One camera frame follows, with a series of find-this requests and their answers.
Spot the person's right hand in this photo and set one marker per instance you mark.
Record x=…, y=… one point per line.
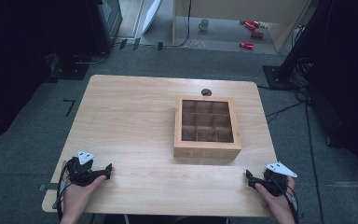
x=278, y=205

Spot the white board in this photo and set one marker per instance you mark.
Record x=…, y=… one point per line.
x=151, y=15

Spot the black monitor cabinet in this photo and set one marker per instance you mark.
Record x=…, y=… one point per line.
x=108, y=21

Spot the black stand base plate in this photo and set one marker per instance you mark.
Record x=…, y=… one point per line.
x=70, y=70
x=276, y=77

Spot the dark curtain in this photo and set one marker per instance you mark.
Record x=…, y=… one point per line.
x=348, y=77
x=15, y=62

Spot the grey mug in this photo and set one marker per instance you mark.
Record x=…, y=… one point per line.
x=204, y=25

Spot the wooden compartment box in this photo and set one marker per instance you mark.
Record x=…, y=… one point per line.
x=207, y=149

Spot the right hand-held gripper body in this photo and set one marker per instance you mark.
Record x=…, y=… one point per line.
x=275, y=185

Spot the black tape strip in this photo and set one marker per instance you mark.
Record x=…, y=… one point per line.
x=160, y=46
x=136, y=44

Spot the grey tape strip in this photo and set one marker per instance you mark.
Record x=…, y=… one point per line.
x=47, y=187

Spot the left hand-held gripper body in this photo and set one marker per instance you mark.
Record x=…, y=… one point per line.
x=80, y=173

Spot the person's left hand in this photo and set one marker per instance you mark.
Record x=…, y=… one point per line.
x=77, y=197

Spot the red can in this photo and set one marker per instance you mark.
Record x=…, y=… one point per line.
x=246, y=45
x=251, y=25

